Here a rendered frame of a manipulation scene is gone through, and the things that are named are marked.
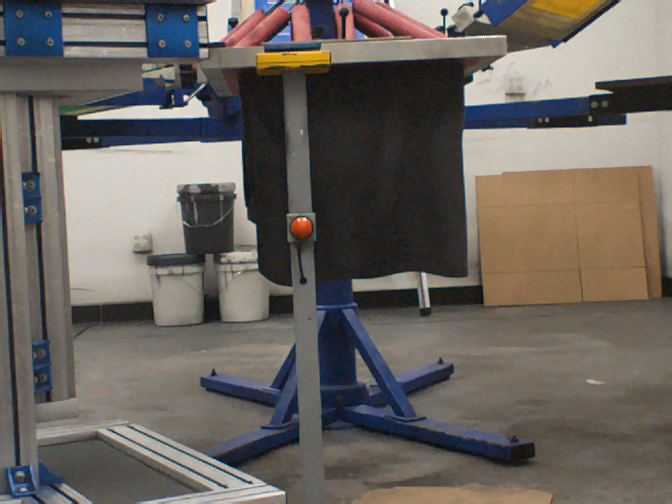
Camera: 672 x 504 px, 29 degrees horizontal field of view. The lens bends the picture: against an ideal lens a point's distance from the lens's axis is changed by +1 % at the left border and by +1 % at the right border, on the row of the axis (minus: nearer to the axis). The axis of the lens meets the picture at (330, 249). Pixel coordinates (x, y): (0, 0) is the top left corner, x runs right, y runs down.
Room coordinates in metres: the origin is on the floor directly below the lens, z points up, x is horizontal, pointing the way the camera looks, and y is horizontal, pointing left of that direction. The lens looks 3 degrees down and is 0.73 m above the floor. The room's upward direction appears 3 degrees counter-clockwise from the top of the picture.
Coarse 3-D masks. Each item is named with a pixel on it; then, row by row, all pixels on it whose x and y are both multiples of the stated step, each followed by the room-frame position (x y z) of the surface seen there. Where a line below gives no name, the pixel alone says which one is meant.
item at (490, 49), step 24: (216, 48) 2.47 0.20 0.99; (240, 48) 2.47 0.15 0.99; (336, 48) 2.48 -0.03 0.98; (360, 48) 2.48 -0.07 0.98; (384, 48) 2.48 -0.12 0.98; (408, 48) 2.48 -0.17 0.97; (432, 48) 2.48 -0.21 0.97; (456, 48) 2.49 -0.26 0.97; (480, 48) 2.49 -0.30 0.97; (504, 48) 2.49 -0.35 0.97; (216, 72) 2.56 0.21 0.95
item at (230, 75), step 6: (330, 66) 2.54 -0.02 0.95; (336, 66) 2.54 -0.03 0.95; (342, 66) 2.55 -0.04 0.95; (348, 66) 2.56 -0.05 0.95; (228, 72) 2.57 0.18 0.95; (234, 72) 2.57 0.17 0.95; (240, 72) 2.58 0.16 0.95; (228, 78) 2.71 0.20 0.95; (234, 78) 2.72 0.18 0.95; (228, 84) 2.86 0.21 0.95; (234, 84) 2.88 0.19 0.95; (234, 90) 3.06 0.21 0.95
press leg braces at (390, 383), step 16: (320, 320) 3.82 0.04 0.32; (352, 320) 3.83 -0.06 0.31; (320, 336) 3.80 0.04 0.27; (352, 336) 3.81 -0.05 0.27; (368, 336) 3.80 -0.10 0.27; (368, 352) 3.74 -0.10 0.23; (288, 368) 4.13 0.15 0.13; (368, 368) 3.75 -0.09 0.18; (384, 368) 3.71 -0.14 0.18; (272, 384) 4.22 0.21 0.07; (288, 384) 3.68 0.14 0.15; (384, 384) 3.68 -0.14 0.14; (288, 400) 3.63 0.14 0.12; (400, 400) 3.63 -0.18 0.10; (272, 416) 3.61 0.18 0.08; (288, 416) 3.61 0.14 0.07; (384, 416) 3.65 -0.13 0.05; (400, 416) 3.61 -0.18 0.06; (416, 416) 3.60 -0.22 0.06
